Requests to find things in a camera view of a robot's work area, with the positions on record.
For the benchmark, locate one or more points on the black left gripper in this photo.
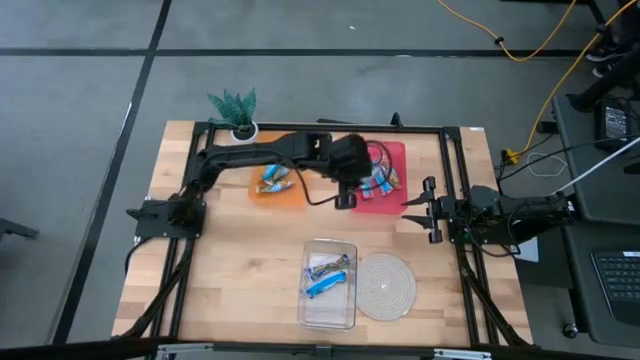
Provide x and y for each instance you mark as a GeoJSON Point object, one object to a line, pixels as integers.
{"type": "Point", "coordinates": [350, 157]}

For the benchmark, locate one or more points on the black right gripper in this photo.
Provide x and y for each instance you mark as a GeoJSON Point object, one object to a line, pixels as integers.
{"type": "Point", "coordinates": [440, 212]}

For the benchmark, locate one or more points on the blue-wrapped granola bar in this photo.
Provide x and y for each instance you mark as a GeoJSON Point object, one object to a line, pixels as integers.
{"type": "Point", "coordinates": [326, 284]}
{"type": "Point", "coordinates": [384, 184]}
{"type": "Point", "coordinates": [395, 178]}
{"type": "Point", "coordinates": [369, 190]}
{"type": "Point", "coordinates": [274, 187]}
{"type": "Point", "coordinates": [275, 172]}

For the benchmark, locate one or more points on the blue purple Quaker granola bar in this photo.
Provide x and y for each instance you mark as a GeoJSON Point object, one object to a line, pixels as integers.
{"type": "Point", "coordinates": [327, 265]}

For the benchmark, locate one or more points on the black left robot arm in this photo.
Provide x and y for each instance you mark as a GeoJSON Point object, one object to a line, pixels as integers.
{"type": "Point", "coordinates": [250, 152]}

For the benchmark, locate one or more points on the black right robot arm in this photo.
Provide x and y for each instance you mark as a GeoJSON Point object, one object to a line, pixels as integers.
{"type": "Point", "coordinates": [510, 212]}

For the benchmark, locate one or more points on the red translucent bin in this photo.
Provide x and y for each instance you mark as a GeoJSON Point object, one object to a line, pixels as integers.
{"type": "Point", "coordinates": [385, 205]}

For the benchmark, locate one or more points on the white plant pot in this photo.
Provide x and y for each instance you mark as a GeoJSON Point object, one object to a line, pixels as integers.
{"type": "Point", "coordinates": [245, 135]}

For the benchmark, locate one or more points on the green artificial plant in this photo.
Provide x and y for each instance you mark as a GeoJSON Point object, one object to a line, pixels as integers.
{"type": "Point", "coordinates": [232, 107]}

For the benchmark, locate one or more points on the clear plastic container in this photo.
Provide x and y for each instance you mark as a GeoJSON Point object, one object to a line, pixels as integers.
{"type": "Point", "coordinates": [327, 320]}

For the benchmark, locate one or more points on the dark grey desk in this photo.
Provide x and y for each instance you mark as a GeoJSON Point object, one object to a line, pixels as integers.
{"type": "Point", "coordinates": [600, 200]}
{"type": "Point", "coordinates": [580, 300]}

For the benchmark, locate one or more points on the white angled rod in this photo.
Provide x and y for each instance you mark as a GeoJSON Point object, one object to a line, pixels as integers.
{"type": "Point", "coordinates": [600, 170]}

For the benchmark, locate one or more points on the black caster wheel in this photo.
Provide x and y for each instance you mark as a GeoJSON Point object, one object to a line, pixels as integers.
{"type": "Point", "coordinates": [570, 330]}

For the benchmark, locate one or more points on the black keyboard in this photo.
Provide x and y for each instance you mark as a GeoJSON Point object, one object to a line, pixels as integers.
{"type": "Point", "coordinates": [620, 285]}

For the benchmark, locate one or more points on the black power adapter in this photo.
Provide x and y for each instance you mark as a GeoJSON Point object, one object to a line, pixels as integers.
{"type": "Point", "coordinates": [615, 122]}

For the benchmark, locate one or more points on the black desk leg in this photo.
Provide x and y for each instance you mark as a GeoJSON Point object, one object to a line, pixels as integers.
{"type": "Point", "coordinates": [610, 82]}

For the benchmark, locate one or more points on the person's shoe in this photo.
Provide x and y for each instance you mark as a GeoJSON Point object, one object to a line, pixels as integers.
{"type": "Point", "coordinates": [602, 55]}
{"type": "Point", "coordinates": [606, 71]}

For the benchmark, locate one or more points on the black front crossbar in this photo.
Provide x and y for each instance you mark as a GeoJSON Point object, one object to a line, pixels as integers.
{"type": "Point", "coordinates": [100, 350]}

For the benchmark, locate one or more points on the grey chair base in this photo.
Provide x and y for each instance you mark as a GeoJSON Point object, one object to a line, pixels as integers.
{"type": "Point", "coordinates": [15, 229]}

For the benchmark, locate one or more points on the black aluminium table frame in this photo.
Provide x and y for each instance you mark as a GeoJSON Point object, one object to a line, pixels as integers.
{"type": "Point", "coordinates": [425, 129]}

